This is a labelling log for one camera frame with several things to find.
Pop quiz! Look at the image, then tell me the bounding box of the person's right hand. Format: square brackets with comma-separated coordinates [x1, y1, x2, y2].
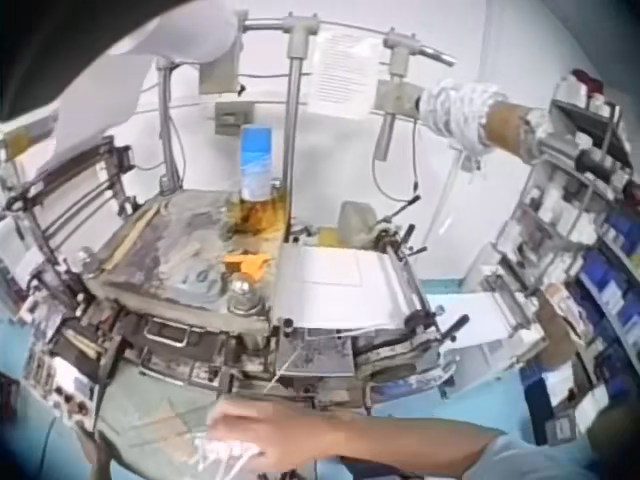
[207, 398, 346, 467]

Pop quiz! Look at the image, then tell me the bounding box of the white face mask with loops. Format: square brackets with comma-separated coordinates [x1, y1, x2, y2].
[192, 432, 267, 477]

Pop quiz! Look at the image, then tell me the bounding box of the grey metal production machine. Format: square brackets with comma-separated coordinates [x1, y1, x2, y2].
[0, 9, 459, 441]

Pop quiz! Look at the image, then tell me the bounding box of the chrome dome nut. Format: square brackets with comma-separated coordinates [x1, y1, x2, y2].
[227, 277, 262, 315]

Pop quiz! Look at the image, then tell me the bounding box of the orange cloth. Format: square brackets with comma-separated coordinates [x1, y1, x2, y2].
[222, 252, 272, 282]

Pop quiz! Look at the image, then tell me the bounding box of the grey control panel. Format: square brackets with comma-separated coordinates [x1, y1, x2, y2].
[19, 339, 101, 419]

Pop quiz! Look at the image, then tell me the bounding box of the white fabric strip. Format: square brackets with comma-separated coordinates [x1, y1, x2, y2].
[276, 243, 427, 329]

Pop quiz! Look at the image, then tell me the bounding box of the amber liquid bottle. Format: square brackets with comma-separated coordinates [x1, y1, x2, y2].
[228, 193, 292, 237]

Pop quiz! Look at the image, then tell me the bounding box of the crumpled clear plastic bag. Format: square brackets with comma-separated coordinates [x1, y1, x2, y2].
[338, 199, 379, 242]

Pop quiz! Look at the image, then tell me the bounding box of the blue spray can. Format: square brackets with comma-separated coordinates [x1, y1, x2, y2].
[238, 124, 275, 202]

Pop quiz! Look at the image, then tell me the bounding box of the white outfeed conveyor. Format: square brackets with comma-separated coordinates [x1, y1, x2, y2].
[439, 292, 547, 362]

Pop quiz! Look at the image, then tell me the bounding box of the white printed paper sheet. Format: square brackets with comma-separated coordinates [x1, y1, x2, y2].
[310, 28, 380, 120]

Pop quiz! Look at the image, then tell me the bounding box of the white fabric web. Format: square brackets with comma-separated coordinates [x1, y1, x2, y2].
[49, 0, 242, 169]

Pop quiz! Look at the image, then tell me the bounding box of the shelf rack with boxes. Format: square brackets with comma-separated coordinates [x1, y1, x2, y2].
[479, 68, 640, 451]

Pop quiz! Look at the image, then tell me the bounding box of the white cord spool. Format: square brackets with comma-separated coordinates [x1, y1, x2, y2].
[423, 79, 544, 164]

